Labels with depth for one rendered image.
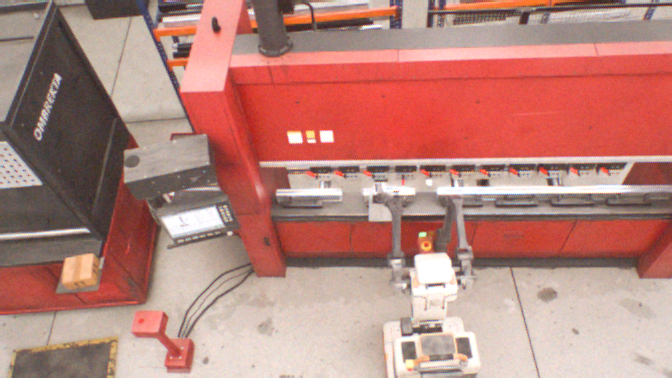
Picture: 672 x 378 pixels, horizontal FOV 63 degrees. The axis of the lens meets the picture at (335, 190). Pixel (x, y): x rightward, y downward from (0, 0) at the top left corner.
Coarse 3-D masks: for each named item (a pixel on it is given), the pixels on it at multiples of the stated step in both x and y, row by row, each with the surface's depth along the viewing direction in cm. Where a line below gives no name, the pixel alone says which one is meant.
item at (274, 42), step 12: (252, 0) 285; (264, 0) 283; (276, 0) 287; (288, 0) 287; (300, 0) 292; (264, 12) 290; (276, 12) 293; (288, 12) 293; (312, 12) 312; (264, 24) 297; (276, 24) 298; (312, 24) 320; (264, 36) 304; (276, 36) 304; (288, 36) 317; (264, 48) 313; (276, 48) 310; (288, 48) 313
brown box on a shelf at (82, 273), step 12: (72, 264) 384; (84, 264) 384; (96, 264) 391; (60, 276) 392; (72, 276) 379; (84, 276) 378; (96, 276) 387; (60, 288) 387; (72, 288) 385; (84, 288) 385; (96, 288) 385
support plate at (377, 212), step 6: (372, 192) 413; (390, 192) 412; (372, 198) 410; (372, 204) 406; (378, 204) 406; (372, 210) 404; (378, 210) 403; (384, 210) 403; (372, 216) 401; (378, 216) 400; (384, 216) 400; (390, 216) 400
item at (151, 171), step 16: (160, 144) 329; (176, 144) 328; (192, 144) 327; (208, 144) 330; (128, 160) 323; (144, 160) 323; (160, 160) 322; (176, 160) 321; (192, 160) 320; (208, 160) 319; (128, 176) 317; (144, 176) 316; (160, 176) 318; (176, 176) 320; (192, 176) 323; (208, 176) 327; (144, 192) 326; (160, 192) 329; (160, 208) 356; (160, 224) 369
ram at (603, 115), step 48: (240, 96) 334; (288, 96) 332; (336, 96) 330; (384, 96) 329; (432, 96) 327; (480, 96) 326; (528, 96) 324; (576, 96) 323; (624, 96) 321; (288, 144) 369; (336, 144) 367; (384, 144) 365; (432, 144) 363; (480, 144) 361; (528, 144) 359; (576, 144) 357; (624, 144) 356
